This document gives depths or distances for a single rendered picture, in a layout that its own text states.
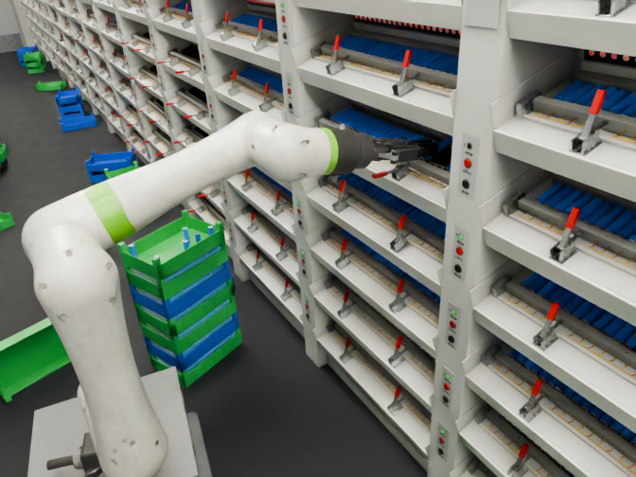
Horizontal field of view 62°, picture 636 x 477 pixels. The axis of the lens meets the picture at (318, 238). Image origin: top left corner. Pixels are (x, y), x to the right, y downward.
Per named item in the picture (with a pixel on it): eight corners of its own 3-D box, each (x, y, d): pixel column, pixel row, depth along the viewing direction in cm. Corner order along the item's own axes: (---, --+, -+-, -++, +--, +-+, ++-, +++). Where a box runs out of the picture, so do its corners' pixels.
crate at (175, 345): (178, 355, 187) (174, 338, 183) (143, 335, 198) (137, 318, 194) (237, 310, 208) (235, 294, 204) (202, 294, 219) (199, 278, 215)
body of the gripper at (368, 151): (334, 162, 113) (368, 160, 118) (358, 174, 107) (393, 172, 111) (339, 127, 110) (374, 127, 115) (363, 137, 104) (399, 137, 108)
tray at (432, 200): (450, 225, 112) (443, 190, 106) (306, 147, 157) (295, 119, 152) (517, 176, 117) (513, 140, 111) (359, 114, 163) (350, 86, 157)
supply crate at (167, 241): (160, 281, 171) (154, 260, 167) (122, 263, 182) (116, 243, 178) (225, 240, 192) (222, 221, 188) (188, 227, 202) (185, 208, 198)
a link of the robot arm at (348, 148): (342, 130, 100) (316, 118, 106) (333, 188, 104) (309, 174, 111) (367, 130, 103) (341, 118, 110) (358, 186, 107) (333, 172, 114)
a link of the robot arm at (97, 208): (50, 296, 94) (10, 244, 86) (40, 265, 103) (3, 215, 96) (145, 245, 99) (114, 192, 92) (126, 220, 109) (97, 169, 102)
